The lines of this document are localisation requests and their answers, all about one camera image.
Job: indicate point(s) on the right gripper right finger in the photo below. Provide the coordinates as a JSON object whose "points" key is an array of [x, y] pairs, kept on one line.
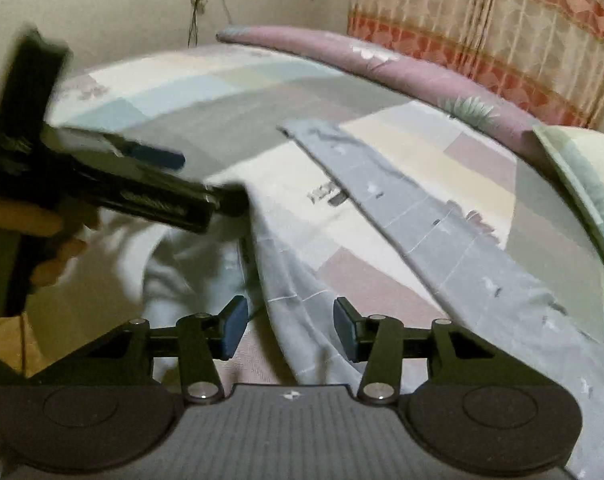
{"points": [[379, 342]]}

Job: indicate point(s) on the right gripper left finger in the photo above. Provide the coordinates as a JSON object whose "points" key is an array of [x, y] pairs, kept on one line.
{"points": [[203, 338]]}

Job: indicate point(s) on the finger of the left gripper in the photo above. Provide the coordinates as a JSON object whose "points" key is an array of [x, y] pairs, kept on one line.
{"points": [[148, 154], [231, 200]]}

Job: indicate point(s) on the grey patterned pyjama trousers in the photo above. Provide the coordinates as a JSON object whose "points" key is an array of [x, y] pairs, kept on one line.
{"points": [[330, 216]]}

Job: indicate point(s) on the person's left hand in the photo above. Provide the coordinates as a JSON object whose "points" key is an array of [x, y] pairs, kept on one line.
{"points": [[52, 251]]}

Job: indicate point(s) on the checked patchwork bed sheet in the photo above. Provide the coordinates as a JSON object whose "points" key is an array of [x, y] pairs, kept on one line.
{"points": [[222, 105]]}

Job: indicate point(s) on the purple floral rolled quilt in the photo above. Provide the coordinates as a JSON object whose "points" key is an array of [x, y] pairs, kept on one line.
{"points": [[430, 83]]}

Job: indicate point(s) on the checked pastel pillow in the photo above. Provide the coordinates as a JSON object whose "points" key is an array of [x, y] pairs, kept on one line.
{"points": [[578, 157]]}

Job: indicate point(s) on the beige and red curtain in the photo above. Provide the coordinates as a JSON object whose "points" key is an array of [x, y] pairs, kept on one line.
{"points": [[545, 56]]}

